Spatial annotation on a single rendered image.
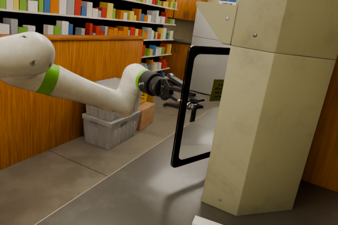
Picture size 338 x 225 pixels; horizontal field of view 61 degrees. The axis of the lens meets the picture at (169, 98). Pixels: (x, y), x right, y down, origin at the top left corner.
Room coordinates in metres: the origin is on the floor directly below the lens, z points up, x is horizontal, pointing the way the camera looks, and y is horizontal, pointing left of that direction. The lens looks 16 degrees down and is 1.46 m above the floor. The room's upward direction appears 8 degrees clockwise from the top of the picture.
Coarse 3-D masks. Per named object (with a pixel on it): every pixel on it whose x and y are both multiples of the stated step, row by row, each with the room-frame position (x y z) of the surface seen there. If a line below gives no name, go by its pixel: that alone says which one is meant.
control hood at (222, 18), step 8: (200, 8) 0.80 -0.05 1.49; (208, 8) 0.79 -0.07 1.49; (216, 8) 0.79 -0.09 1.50; (224, 8) 0.78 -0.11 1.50; (232, 8) 0.77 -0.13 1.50; (208, 16) 0.79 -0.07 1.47; (216, 16) 0.78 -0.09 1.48; (224, 16) 0.77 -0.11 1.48; (232, 16) 0.77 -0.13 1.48; (216, 24) 0.78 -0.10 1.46; (224, 24) 0.77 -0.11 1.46; (232, 24) 0.76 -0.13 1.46; (216, 32) 0.78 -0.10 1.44; (224, 32) 0.77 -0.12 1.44; (232, 32) 0.77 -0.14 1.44; (224, 40) 0.77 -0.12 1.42
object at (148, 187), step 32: (160, 160) 0.98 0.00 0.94; (96, 192) 0.73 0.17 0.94; (128, 192) 0.76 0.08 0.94; (160, 192) 0.78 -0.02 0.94; (192, 192) 0.80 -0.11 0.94; (320, 192) 0.91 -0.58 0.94; (64, 224) 0.59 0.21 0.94; (96, 224) 0.60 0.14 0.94; (128, 224) 0.62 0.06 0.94; (160, 224) 0.64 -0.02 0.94; (224, 224) 0.67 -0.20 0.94; (256, 224) 0.69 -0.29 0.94; (288, 224) 0.71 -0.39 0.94; (320, 224) 0.73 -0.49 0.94
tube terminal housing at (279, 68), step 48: (240, 0) 0.76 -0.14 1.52; (288, 0) 0.72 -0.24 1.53; (336, 0) 0.76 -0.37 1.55; (240, 48) 0.75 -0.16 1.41; (288, 48) 0.73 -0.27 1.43; (336, 48) 0.78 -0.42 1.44; (240, 96) 0.74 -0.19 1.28; (288, 96) 0.74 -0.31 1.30; (240, 144) 0.73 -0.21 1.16; (288, 144) 0.76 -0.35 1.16; (240, 192) 0.72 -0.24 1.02; (288, 192) 0.77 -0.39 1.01
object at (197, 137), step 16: (208, 64) 0.90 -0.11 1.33; (224, 64) 0.95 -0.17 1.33; (192, 80) 0.86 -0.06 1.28; (208, 80) 0.91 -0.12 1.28; (192, 96) 0.87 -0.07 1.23; (208, 96) 0.92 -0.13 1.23; (208, 112) 0.93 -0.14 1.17; (176, 128) 0.84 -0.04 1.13; (192, 128) 0.89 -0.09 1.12; (208, 128) 0.94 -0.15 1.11; (192, 144) 0.89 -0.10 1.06; (208, 144) 0.95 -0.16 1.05
